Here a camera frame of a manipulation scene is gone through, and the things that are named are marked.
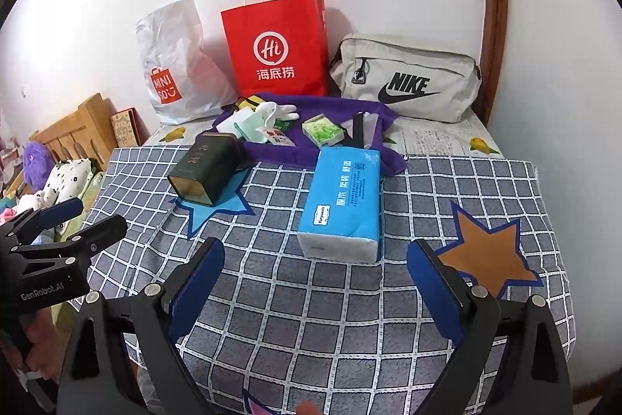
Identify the blue tissue pack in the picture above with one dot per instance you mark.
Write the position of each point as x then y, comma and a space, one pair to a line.
340, 201

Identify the blue star sticker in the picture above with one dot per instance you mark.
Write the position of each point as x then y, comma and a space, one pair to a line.
218, 213

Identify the dark rectangular tin box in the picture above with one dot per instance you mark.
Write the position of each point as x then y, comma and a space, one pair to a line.
204, 172

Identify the grey fabric waist bag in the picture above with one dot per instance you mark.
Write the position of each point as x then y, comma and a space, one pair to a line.
403, 79

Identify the grey checkered bed sheet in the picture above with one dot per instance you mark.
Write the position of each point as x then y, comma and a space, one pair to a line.
340, 322

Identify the person's left hand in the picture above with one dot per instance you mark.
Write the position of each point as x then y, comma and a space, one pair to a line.
43, 337

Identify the white dotted cushion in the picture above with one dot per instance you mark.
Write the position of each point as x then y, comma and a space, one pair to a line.
68, 186

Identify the brown wooden door frame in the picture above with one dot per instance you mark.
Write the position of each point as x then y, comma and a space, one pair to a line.
493, 6

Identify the white plastic shopping bag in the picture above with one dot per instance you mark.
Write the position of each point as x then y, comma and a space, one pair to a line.
175, 70

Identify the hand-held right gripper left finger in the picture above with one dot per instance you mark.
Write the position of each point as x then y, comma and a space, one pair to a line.
194, 288

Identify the purple plush toy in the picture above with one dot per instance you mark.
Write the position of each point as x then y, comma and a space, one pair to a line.
36, 164

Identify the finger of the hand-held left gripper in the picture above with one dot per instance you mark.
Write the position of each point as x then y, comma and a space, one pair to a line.
97, 232
60, 211

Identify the red paper shopping bag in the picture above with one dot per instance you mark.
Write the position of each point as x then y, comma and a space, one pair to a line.
277, 50

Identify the white fruit print sheet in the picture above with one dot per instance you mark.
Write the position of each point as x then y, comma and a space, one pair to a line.
437, 138

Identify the purple towel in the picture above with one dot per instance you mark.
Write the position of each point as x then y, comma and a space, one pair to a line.
311, 155

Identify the orange star sticker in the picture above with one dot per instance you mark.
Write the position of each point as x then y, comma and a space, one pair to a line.
491, 254

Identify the pink star sticker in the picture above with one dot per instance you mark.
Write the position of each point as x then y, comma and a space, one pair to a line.
257, 405

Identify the green tea packet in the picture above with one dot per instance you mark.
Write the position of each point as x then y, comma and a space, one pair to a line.
320, 130

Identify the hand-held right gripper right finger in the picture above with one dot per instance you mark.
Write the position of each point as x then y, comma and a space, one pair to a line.
432, 293

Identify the wooden headboard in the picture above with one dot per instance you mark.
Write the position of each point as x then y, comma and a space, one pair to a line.
73, 138

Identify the brown patterned box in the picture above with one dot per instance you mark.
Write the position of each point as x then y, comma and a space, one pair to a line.
127, 129

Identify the clear plastic bag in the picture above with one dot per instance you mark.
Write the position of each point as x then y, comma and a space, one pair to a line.
375, 125

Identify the white paper tissue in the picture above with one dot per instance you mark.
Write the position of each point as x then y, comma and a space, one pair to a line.
243, 123

